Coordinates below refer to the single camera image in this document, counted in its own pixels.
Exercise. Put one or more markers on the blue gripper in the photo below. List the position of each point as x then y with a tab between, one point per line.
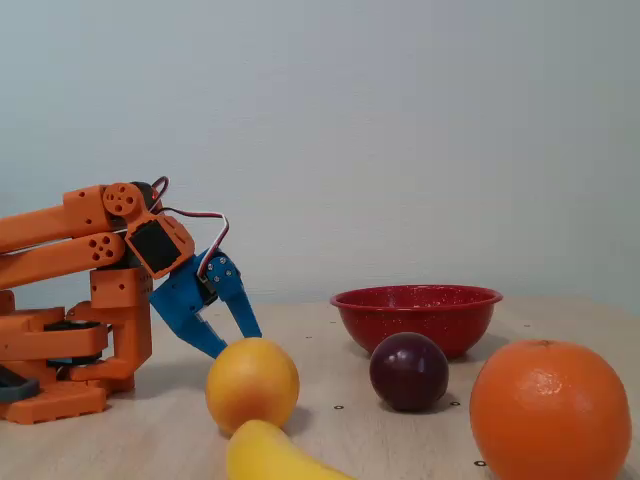
181	295

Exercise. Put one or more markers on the yellow banana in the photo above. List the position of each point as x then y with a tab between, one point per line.
265	455

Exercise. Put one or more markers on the orange robot base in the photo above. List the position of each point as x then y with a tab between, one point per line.
50	405

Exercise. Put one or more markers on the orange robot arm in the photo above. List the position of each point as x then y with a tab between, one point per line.
45	222

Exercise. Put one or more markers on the red speckled bowl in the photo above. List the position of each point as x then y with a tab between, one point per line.
415	320

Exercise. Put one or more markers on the yellow orange peach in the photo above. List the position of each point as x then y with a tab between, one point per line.
250	385

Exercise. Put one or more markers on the dark purple plum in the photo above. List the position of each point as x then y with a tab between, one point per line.
407	372

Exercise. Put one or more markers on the dark grey table clamp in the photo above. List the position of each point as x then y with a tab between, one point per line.
20	387

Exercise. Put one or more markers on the large orange fruit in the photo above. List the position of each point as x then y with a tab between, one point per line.
550	410

